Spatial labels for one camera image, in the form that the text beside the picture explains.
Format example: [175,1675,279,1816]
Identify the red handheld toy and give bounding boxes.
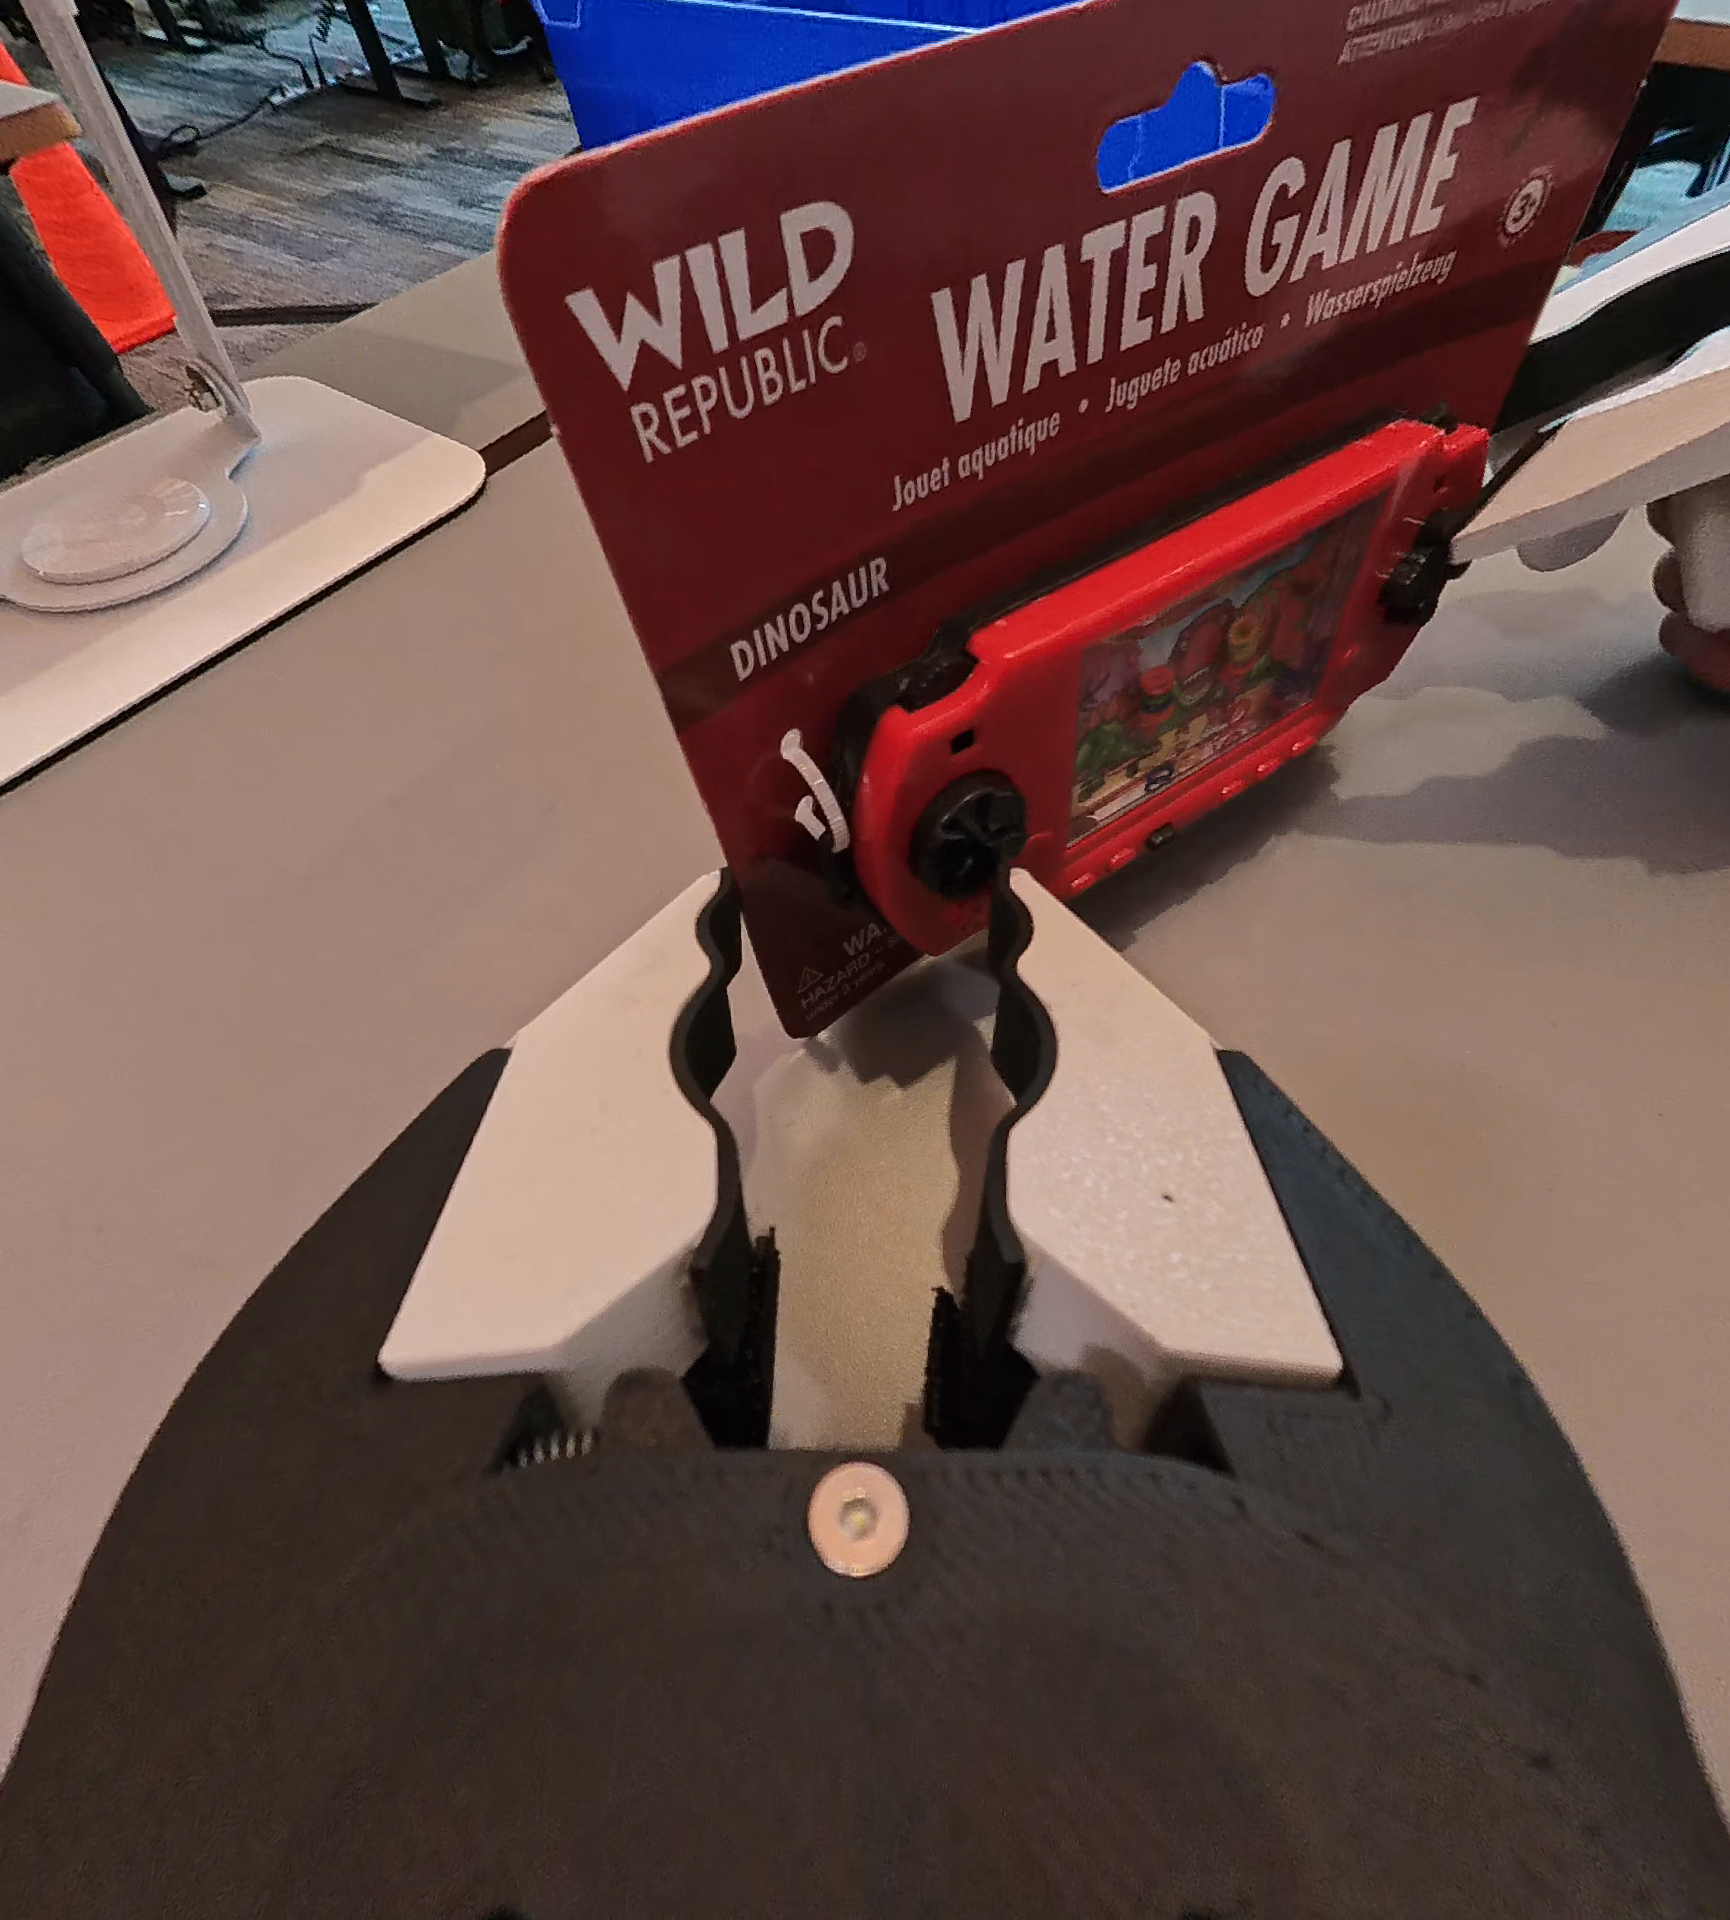
[496,0,1680,1042]

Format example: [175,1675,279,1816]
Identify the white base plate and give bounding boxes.
[0,377,489,816]

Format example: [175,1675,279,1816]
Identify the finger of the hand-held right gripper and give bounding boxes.
[1446,322,1730,631]
[1495,157,1730,439]

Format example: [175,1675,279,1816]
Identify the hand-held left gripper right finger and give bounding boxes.
[925,871,1352,1448]

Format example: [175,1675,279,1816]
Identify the orange traffic cone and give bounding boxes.
[0,0,176,353]

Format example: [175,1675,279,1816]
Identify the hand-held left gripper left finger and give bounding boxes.
[380,871,780,1448]

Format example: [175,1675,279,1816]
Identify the blue plastic bin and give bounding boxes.
[531,0,1277,193]

